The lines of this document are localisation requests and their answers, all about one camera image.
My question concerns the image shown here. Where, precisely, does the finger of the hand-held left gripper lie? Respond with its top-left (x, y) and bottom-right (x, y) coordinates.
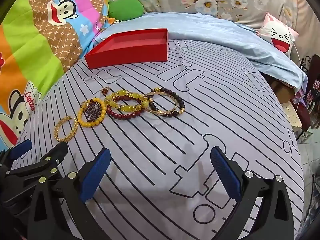
top-left (7, 144), bottom-right (68, 188)
top-left (0, 139), bottom-right (33, 173)

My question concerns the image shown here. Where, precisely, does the small yellow bead bracelet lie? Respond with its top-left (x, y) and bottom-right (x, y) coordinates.
top-left (77, 98), bottom-right (107, 128)

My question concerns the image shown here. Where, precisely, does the colourful cartoon monkey blanket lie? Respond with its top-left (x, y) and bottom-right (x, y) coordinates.
top-left (0, 0), bottom-right (112, 148)

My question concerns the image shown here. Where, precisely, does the dark brown bead bracelet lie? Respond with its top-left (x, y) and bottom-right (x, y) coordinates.
top-left (151, 87), bottom-right (186, 117)

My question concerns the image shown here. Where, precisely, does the dark purple bead bracelet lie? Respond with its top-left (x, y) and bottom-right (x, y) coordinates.
top-left (85, 104), bottom-right (103, 120)

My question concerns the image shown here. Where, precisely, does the cardboard box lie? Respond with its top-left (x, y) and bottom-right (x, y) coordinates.
top-left (269, 76), bottom-right (297, 104)

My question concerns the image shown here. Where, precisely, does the light blue blanket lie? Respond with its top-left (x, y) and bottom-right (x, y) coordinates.
top-left (94, 12), bottom-right (308, 94)

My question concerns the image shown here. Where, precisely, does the red jewelry box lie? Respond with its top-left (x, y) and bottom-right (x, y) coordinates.
top-left (84, 28), bottom-right (168, 70)

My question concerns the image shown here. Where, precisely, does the pink cat face pillow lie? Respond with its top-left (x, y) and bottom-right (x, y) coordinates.
top-left (257, 11), bottom-right (299, 58)

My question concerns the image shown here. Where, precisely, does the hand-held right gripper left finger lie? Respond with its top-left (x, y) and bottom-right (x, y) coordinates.
top-left (27, 147), bottom-right (112, 240)

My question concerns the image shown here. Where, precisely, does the gold chain bracelet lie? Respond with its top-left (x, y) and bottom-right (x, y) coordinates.
top-left (54, 116), bottom-right (78, 143)

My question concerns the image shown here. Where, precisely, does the gold bangle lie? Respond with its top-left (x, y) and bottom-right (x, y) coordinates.
top-left (144, 91), bottom-right (182, 117)

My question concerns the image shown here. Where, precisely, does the dark red bead bracelet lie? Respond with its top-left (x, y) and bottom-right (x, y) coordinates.
top-left (106, 95), bottom-right (147, 120)

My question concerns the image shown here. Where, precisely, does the large yellow bead bracelet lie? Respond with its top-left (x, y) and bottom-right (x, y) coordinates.
top-left (104, 89), bottom-right (150, 112)

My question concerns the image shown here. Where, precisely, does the grey striped bed sheet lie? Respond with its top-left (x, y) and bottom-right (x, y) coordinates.
top-left (11, 39), bottom-right (304, 240)

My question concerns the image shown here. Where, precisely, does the green pillow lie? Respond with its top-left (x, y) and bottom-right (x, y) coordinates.
top-left (108, 0), bottom-right (143, 22)

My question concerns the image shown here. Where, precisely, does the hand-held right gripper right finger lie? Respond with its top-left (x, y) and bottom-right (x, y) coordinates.
top-left (210, 146), bottom-right (295, 240)

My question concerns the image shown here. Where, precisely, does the white cord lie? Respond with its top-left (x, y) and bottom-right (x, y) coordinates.
top-left (281, 2), bottom-right (304, 68)

